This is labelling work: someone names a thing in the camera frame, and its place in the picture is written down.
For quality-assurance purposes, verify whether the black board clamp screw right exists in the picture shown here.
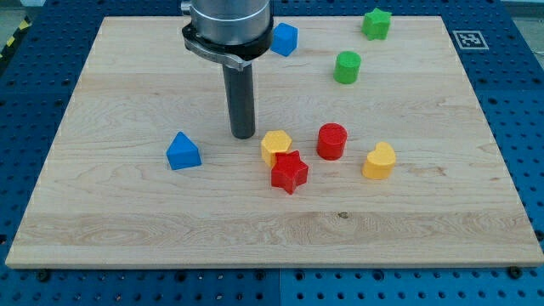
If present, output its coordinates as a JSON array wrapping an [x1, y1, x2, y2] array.
[[507, 266, 523, 280]]

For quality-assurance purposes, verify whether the green cylinder block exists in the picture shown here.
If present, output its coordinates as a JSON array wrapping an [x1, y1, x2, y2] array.
[[333, 51, 361, 84]]

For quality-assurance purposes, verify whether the yellow hexagon block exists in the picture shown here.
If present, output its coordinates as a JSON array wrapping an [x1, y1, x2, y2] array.
[[261, 130, 292, 167]]

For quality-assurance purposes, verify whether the green star block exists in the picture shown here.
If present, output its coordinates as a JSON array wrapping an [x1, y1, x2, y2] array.
[[361, 8, 392, 41]]

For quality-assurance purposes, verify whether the black board clamp screw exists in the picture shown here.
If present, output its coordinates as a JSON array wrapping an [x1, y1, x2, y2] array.
[[36, 269, 51, 283], [507, 266, 523, 280]]

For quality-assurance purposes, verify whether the red cylinder block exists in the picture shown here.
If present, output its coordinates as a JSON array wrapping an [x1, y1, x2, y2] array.
[[316, 122, 348, 161]]

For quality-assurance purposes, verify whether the white fiducial marker tag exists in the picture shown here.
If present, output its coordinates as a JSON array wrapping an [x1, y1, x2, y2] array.
[[453, 30, 489, 50]]

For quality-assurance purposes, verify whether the yellow heart block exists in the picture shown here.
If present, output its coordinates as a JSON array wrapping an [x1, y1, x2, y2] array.
[[361, 142, 396, 180]]

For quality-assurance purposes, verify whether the light wooden board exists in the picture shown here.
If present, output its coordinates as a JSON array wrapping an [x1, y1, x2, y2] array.
[[6, 16, 543, 269]]

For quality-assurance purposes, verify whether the blue cube block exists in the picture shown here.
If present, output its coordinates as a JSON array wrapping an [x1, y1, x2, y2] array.
[[270, 23, 298, 57]]

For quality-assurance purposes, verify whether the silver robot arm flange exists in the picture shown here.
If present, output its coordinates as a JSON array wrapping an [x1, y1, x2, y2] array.
[[180, 0, 274, 71]]

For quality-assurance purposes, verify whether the red star block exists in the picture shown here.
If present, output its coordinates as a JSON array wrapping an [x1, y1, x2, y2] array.
[[271, 150, 309, 195]]

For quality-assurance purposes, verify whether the black board clamp screw left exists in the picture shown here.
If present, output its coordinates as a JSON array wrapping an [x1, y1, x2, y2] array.
[[36, 269, 51, 283]]

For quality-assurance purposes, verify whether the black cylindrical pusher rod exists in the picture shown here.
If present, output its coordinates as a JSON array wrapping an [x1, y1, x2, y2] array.
[[223, 65, 256, 139]]

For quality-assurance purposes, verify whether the blue triangle block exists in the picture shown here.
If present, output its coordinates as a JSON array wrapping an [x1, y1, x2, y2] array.
[[166, 132, 202, 170]]

